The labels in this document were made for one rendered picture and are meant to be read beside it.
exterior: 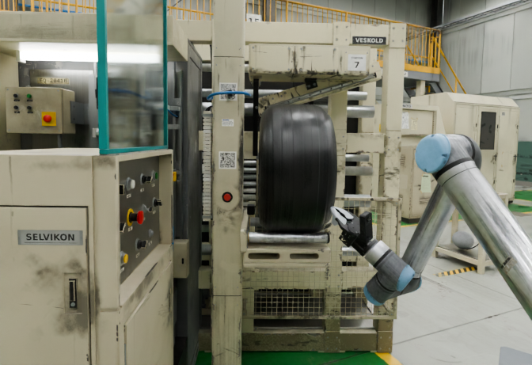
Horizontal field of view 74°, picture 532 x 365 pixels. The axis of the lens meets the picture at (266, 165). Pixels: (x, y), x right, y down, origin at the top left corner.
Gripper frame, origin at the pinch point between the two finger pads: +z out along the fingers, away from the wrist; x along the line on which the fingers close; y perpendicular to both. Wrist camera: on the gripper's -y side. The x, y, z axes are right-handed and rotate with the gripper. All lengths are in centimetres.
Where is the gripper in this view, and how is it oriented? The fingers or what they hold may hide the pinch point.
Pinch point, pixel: (333, 207)
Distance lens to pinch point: 141.0
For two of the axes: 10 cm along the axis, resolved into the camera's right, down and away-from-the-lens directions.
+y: -2.0, 6.9, 7.0
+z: -6.5, -6.3, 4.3
